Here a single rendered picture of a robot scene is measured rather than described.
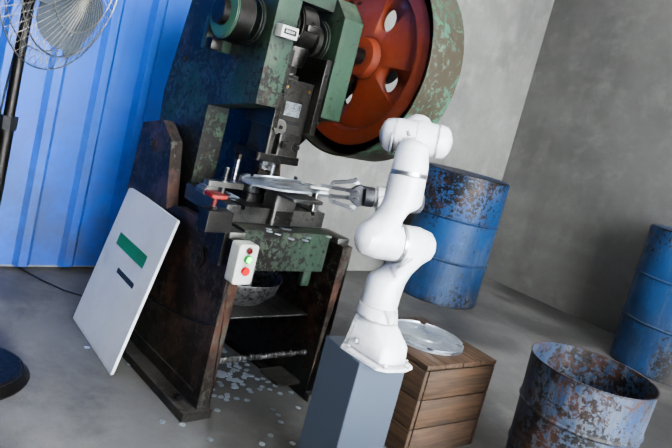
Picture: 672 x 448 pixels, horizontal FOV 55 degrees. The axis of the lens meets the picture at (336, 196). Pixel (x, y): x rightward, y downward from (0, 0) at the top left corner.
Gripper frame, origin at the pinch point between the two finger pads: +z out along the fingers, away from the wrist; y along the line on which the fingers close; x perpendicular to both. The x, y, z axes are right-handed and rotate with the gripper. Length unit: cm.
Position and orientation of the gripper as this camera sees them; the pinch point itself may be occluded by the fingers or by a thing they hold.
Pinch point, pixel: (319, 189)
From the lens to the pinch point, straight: 236.4
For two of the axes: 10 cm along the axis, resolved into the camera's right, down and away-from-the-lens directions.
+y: 1.5, -9.8, -1.6
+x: 0.5, 1.7, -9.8
